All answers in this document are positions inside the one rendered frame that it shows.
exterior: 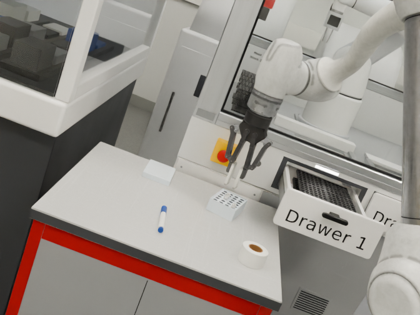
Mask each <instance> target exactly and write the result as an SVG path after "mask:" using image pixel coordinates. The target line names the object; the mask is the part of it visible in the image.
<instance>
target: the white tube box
mask: <svg viewBox="0 0 420 315"><path fill-rule="evenodd" d="M227 193H230V194H231V195H230V197H229V199H227V200H224V195H225V194H227ZM247 201H248V200H247V199H244V198H243V197H241V196H238V195H237V194H234V193H233V192H231V191H228V190H227V189H224V188H223V189H221V190H220V191H219V192H217V193H216V194H215V195H213V196H212V197H210V199H209V202H208V204H207V207H206V209H207V210H208V211H211V212H212V213H214V214H217V215H218V216H221V217H222V218H224V219H227V220H228V221H230V222H231V221H232V220H234V219H235V218H236V217H237V216H238V215H239V214H240V213H241V212H242V211H243V210H244V207H245V205H246V203H247ZM232 203H235V204H236V207H235V209H232V208H231V206H232Z"/></svg>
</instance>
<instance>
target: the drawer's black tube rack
mask: <svg viewBox="0 0 420 315"><path fill-rule="evenodd" d="M296 173H297V178H295V177H293V179H292V183H293V189H295V190H298V191H304V192H305V193H309V194H312V195H314V196H317V197H319V198H322V199H325V200H327V201H330V202H332V203H335V204H338V205H340V206H343V207H345V208H348V209H350V210H352V211H356V210H355V207H354V204H353V202H352V200H351V197H350V195H349V193H348V190H347V188H345V187H342V186H339V185H337V184H334V183H332V182H329V181H327V180H324V179H321V178H319V177H316V176H313V175H311V174H308V173H306V172H303V171H300V170H298V169H297V170H296Z"/></svg>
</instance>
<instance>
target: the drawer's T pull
mask: <svg viewBox="0 0 420 315"><path fill-rule="evenodd" d="M322 217H324V218H326V219H328V220H331V221H334V222H336V223H339V224H342V225H344V226H347V225H348V221H347V220H345V219H341V218H340V217H339V215H338V214H335V213H333V212H330V213H326V212H323V213H322Z"/></svg>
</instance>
